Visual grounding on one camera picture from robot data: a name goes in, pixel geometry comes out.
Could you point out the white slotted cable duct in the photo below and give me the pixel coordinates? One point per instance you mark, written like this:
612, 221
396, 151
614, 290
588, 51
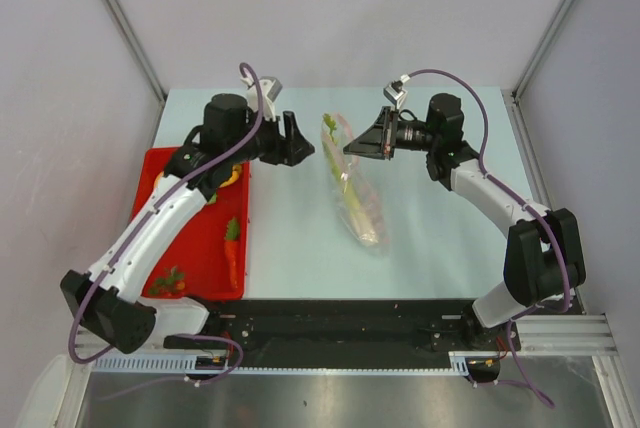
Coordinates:
192, 364

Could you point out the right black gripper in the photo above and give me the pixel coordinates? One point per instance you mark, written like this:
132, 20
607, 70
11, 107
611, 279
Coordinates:
374, 143

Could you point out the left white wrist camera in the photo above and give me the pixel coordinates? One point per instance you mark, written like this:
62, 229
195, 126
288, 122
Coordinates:
270, 89

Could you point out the red strawberries with leaves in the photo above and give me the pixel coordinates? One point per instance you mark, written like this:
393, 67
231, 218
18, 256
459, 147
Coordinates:
170, 284

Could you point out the red plastic tray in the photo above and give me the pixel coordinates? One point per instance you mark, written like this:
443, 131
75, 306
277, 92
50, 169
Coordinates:
198, 248

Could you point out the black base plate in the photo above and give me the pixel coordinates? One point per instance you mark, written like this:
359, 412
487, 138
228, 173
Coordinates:
347, 334

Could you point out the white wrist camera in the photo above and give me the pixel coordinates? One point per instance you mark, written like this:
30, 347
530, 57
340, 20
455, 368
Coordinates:
396, 94
270, 89

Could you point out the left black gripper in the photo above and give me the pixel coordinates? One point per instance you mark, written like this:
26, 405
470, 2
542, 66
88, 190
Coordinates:
290, 150

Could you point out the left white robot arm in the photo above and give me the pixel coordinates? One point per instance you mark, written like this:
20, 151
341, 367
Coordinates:
236, 129

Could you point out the yellow banana bunch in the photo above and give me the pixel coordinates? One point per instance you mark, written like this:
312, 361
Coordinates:
235, 175

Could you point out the green celery stalk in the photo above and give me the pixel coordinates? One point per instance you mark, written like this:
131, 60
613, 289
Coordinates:
350, 188

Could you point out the orange carrot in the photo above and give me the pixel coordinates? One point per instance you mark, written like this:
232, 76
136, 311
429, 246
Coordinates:
231, 250

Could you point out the clear zip top bag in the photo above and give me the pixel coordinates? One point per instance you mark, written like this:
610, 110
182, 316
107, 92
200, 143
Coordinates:
357, 193

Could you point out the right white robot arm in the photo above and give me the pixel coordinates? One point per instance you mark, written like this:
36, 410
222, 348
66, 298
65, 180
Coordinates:
544, 256

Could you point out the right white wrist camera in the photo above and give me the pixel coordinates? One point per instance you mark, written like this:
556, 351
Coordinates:
396, 94

